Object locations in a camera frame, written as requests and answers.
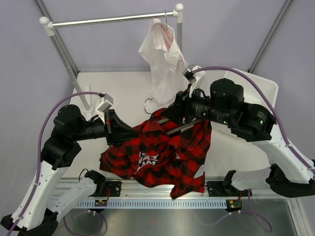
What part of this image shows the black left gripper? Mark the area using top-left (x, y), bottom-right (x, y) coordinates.
top-left (72, 109), bottom-right (140, 147)

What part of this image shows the grey clothes hanger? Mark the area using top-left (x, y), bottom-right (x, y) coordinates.
top-left (141, 107), bottom-right (204, 135)

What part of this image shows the red black plaid shirt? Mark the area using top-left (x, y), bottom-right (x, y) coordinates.
top-left (99, 120), bottom-right (212, 199)

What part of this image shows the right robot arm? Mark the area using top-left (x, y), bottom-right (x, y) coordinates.
top-left (162, 78), bottom-right (315, 198)

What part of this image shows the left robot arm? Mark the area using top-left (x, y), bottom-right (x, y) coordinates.
top-left (0, 105), bottom-right (139, 236)

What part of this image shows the white shirt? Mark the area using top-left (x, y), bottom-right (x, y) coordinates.
top-left (138, 19), bottom-right (188, 105)

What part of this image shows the red clothes hanger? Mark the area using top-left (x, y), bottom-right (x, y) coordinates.
top-left (159, 10), bottom-right (174, 52)

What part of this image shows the white plastic basket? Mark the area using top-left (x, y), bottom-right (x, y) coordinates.
top-left (236, 69), bottom-right (279, 109)

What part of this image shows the white metal clothes rack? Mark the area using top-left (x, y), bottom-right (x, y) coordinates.
top-left (38, 3), bottom-right (185, 121)

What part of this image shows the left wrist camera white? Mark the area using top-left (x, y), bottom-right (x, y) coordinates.
top-left (95, 94), bottom-right (114, 123)

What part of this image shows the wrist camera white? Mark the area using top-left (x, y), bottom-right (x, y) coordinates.
top-left (183, 64), bottom-right (206, 97)
top-left (95, 94), bottom-right (114, 123)

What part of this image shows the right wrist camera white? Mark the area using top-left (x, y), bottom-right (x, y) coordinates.
top-left (183, 64), bottom-right (206, 97)

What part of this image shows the aluminium rail frame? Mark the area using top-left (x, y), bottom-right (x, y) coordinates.
top-left (53, 178), bottom-right (300, 199)

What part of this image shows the perforated cable duct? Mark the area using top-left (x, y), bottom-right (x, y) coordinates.
top-left (74, 199), bottom-right (227, 209)

